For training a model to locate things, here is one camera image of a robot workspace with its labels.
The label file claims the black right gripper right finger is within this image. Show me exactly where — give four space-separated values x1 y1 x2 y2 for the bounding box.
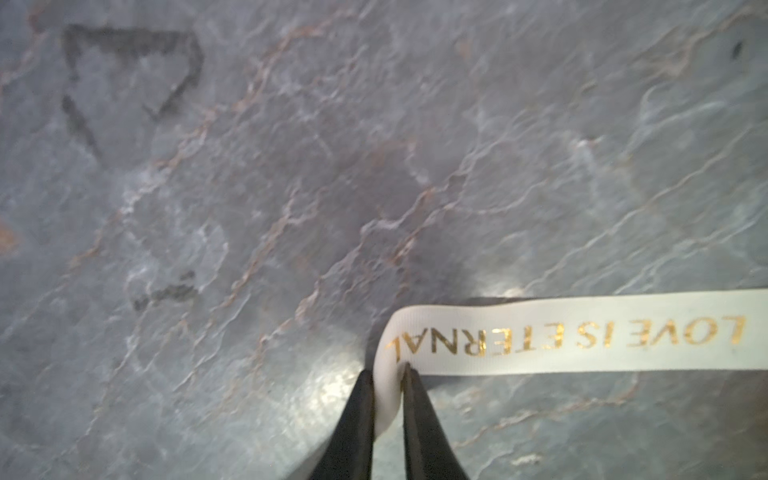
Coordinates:
401 364 468 480

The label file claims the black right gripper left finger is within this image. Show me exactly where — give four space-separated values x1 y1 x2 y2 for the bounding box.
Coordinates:
309 369 375 480

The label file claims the cream printed ribbon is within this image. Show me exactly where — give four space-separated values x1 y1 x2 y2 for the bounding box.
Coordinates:
373 289 767 435

